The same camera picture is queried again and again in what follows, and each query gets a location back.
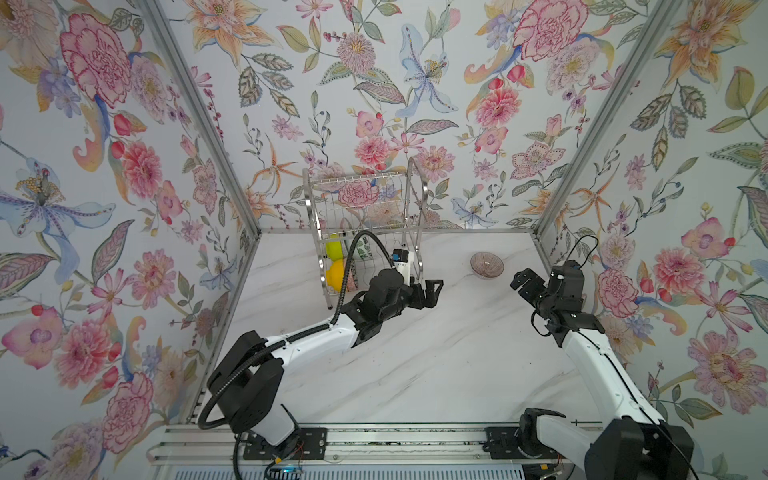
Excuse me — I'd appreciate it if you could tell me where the steel wire dish rack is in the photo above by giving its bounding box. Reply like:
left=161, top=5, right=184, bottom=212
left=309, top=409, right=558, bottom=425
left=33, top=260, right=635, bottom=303
left=302, top=160, right=428, bottom=309

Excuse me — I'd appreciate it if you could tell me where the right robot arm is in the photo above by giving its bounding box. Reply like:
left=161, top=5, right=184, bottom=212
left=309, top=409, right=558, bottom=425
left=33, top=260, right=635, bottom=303
left=511, top=260, right=697, bottom=479

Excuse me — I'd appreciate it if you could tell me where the lime green bowl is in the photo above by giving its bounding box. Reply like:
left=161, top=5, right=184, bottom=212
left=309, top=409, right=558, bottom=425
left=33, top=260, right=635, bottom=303
left=326, top=234, right=345, bottom=262

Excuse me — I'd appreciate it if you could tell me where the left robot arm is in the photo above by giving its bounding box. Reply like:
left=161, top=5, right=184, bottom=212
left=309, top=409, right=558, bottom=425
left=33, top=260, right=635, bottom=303
left=197, top=269, right=444, bottom=447

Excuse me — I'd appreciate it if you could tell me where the yellow bowl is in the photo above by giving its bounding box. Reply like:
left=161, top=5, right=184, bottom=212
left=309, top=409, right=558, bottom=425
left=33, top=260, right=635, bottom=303
left=326, top=259, right=345, bottom=293

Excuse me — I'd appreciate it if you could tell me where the black white floral bowl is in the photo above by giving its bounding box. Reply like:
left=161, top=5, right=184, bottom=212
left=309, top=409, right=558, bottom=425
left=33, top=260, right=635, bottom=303
left=346, top=266, right=359, bottom=292

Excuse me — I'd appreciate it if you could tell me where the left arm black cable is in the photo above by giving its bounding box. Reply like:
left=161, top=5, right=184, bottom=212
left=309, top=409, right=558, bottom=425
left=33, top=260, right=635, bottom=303
left=196, top=229, right=397, bottom=431

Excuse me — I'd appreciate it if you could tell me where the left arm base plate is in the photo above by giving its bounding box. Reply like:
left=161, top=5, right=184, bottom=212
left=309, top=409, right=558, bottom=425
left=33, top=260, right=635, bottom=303
left=243, top=427, right=328, bottom=461

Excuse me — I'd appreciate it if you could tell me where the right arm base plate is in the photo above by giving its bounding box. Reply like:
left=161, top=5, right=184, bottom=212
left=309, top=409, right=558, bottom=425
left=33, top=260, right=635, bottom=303
left=482, top=426, right=560, bottom=461

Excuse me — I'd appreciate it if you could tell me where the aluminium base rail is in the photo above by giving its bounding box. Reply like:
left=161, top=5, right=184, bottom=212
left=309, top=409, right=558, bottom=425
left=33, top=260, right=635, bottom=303
left=146, top=421, right=601, bottom=466

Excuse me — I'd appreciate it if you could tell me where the pink striped bowl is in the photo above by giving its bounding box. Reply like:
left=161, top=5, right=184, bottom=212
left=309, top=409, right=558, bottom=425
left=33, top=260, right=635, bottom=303
left=470, top=251, right=505, bottom=279

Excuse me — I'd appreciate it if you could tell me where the green leaf pattern bowl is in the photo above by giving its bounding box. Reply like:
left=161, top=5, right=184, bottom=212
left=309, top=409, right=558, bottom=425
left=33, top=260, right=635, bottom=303
left=354, top=236, right=373, bottom=261

